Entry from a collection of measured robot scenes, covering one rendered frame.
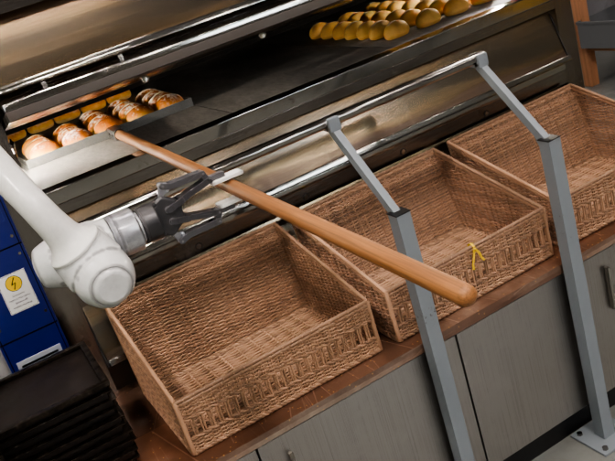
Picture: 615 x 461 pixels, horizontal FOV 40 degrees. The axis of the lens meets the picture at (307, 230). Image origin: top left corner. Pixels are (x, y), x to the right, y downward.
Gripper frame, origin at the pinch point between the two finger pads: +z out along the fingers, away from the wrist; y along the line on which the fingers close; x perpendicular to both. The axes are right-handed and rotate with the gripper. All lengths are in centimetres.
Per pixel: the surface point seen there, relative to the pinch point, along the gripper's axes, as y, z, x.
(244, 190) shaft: -1.4, -0.4, 10.0
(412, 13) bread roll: -4, 108, -90
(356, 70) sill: 2, 68, -64
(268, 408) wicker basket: 59, -5, -13
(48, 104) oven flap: -22, -22, -48
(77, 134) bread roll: -4, -10, -102
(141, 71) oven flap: -22, 2, -48
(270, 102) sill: 1, 39, -63
